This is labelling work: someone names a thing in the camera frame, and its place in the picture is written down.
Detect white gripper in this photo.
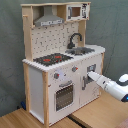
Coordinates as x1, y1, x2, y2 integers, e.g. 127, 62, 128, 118
87, 71, 110, 90

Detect red oven knob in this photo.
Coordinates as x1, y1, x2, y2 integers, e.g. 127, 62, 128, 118
54, 73, 60, 79
71, 65, 79, 73

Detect white oven door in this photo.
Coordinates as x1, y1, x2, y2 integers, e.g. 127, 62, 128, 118
49, 78, 79, 125

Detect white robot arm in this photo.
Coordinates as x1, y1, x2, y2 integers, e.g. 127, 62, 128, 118
88, 71, 128, 102

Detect wooden toy kitchen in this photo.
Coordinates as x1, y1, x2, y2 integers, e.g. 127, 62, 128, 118
22, 2, 105, 128

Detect white fridge door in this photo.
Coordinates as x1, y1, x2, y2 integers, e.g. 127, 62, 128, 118
80, 55, 102, 106

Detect grey sink basin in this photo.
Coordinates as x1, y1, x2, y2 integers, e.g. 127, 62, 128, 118
65, 47, 95, 55

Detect black faucet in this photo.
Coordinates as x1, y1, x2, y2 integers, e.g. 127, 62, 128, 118
67, 33, 83, 49

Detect black stovetop red burners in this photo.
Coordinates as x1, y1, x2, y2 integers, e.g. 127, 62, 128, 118
34, 53, 70, 66

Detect toy microwave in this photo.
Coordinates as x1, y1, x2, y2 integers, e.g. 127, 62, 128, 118
66, 3, 90, 21

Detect grey range hood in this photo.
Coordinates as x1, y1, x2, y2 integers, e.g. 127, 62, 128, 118
34, 6, 64, 27

